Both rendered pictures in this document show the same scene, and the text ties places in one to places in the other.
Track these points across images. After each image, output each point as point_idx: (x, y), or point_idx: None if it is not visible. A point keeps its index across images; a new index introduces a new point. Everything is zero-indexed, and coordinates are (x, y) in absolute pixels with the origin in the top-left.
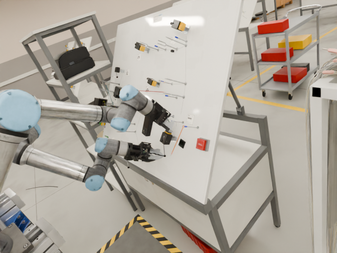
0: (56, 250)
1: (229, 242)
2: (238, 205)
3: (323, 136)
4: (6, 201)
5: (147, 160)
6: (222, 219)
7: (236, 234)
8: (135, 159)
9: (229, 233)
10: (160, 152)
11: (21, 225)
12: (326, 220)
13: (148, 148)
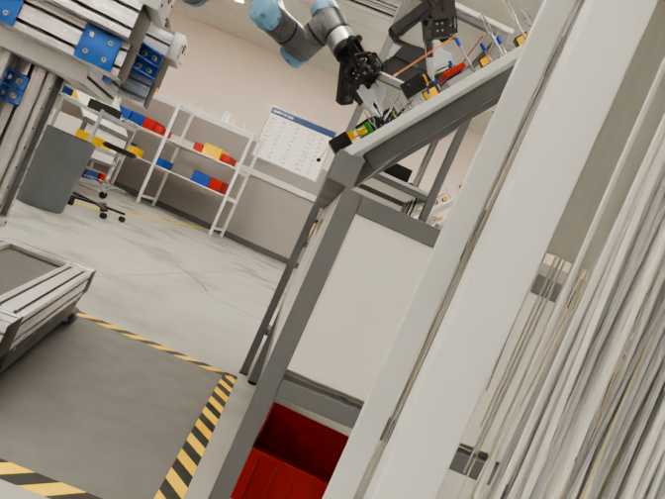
0: (140, 2)
1: (300, 351)
2: (402, 304)
3: None
4: (169, 32)
5: (352, 88)
6: (343, 259)
7: (330, 368)
8: (338, 91)
9: (323, 329)
10: (382, 109)
11: (142, 70)
12: (522, 107)
13: (373, 65)
